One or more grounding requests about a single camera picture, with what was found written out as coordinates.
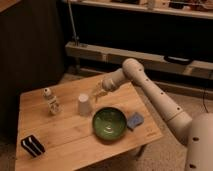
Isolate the wooden shelf beam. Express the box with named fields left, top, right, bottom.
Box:
left=65, top=42, right=213, bottom=78

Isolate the black and white eraser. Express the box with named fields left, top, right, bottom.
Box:
left=21, top=135, right=45, bottom=157

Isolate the black cable on floor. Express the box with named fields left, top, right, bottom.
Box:
left=200, top=87, right=209, bottom=114

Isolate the small clear bottle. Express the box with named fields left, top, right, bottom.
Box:
left=43, top=88, right=61, bottom=115

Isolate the upper wooden shelf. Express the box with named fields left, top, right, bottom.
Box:
left=61, top=0, right=213, bottom=20

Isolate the metal stand pole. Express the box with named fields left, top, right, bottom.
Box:
left=67, top=0, right=79, bottom=46

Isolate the white ceramic cup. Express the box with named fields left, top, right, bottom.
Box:
left=78, top=93, right=92, bottom=116

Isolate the green bowl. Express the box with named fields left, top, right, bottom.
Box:
left=92, top=107, right=127, bottom=141

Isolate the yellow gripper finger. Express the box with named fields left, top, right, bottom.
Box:
left=91, top=84, right=99, bottom=95
left=95, top=92, right=103, bottom=102

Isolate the black handle on beam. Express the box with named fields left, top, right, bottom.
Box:
left=164, top=56, right=193, bottom=65

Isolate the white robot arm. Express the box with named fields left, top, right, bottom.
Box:
left=92, top=58, right=213, bottom=171

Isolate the wooden table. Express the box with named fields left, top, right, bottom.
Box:
left=15, top=75, right=162, bottom=171

